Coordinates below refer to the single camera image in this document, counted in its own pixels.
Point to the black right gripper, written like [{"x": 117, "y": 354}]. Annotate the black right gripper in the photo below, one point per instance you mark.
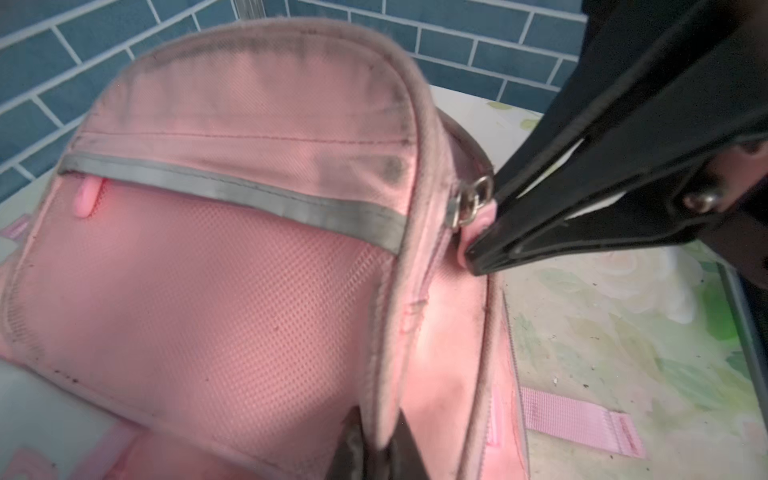
[{"x": 658, "y": 83}]

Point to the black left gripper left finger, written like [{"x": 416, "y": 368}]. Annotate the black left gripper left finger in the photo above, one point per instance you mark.
[{"x": 349, "y": 459}]

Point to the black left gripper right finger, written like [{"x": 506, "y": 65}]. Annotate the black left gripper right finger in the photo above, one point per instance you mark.
[{"x": 404, "y": 460}]

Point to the pink school backpack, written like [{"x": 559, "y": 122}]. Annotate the pink school backpack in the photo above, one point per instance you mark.
[{"x": 255, "y": 229}]

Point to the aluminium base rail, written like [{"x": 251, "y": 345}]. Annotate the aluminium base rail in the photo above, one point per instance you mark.
[{"x": 748, "y": 303}]

